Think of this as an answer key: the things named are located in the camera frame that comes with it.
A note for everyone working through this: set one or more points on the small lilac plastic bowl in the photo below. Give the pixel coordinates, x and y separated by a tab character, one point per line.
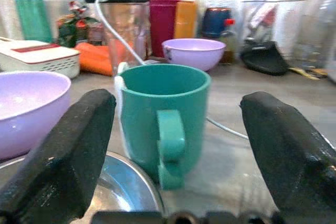
195	52

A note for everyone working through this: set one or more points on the clear plastic container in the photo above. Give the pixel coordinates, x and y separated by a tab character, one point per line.
278	24

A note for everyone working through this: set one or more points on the magenta plastic tumbler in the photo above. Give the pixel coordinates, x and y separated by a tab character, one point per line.
162	24

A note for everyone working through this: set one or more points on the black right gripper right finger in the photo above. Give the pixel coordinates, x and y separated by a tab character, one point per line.
291	150

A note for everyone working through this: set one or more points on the clear jar with black lid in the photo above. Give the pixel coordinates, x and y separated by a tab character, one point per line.
126	27

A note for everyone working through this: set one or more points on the large lilac plastic bowl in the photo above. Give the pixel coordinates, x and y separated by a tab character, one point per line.
26	108

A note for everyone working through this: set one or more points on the orange plastic container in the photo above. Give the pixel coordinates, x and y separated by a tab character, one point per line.
185	19

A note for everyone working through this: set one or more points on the teal plastic mug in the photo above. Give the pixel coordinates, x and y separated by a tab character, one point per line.
162	108

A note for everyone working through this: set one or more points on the red green floral packet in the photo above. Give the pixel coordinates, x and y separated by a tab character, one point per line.
76	28

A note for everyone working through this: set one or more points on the steel plate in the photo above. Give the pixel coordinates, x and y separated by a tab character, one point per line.
123	184

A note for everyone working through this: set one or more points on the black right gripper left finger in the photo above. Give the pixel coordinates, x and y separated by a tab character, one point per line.
65	153

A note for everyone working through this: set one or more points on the black dustpan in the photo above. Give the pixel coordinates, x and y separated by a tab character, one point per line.
263	57

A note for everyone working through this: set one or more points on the teal water bottle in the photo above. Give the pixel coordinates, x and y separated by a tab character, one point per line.
30	11

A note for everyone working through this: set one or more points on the dark blue jar red knob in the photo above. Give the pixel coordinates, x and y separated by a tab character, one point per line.
216	23

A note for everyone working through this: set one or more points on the white and red plastic box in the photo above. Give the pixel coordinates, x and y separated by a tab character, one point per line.
36	56

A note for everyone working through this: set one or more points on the orange cloth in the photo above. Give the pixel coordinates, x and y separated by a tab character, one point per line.
94	58

